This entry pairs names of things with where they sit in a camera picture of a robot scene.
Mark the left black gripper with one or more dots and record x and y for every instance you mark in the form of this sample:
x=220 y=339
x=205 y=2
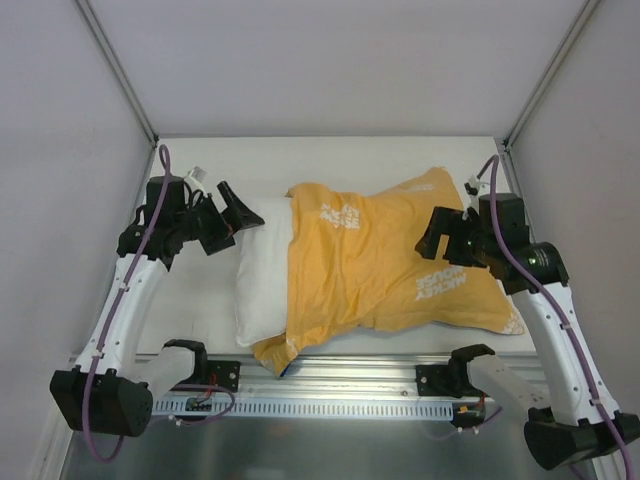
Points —
x=215 y=226

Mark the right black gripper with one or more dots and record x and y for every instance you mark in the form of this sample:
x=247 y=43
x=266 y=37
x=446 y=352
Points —
x=445 y=237

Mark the white pillow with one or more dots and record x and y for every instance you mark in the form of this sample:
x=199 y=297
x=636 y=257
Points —
x=262 y=275

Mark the yellow Mickey Mouse pillowcase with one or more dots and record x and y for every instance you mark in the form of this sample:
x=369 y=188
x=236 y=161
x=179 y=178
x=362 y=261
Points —
x=352 y=263

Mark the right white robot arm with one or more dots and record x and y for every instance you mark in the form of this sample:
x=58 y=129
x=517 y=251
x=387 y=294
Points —
x=576 y=419

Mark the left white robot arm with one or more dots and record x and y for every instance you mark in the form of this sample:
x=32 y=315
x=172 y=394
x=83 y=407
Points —
x=104 y=392

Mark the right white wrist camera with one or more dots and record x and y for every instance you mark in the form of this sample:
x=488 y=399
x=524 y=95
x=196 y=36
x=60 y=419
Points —
x=476 y=187

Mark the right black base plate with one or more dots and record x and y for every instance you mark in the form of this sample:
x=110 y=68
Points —
x=441 y=380

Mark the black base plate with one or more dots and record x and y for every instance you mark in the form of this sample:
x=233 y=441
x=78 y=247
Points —
x=218 y=373
x=441 y=380

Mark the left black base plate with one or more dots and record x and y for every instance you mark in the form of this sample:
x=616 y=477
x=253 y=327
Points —
x=218 y=373

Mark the aluminium mounting rail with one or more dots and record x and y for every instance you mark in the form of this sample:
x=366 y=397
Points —
x=309 y=377

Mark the white slotted cable duct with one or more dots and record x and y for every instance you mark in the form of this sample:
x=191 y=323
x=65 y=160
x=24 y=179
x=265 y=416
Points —
x=403 y=409

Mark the left aluminium frame post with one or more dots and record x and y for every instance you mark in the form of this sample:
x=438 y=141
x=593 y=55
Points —
x=107 y=51

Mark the aluminium frame post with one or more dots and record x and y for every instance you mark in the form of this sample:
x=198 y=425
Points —
x=107 y=51
x=551 y=71

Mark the right aluminium frame post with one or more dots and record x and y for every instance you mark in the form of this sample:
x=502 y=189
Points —
x=551 y=71

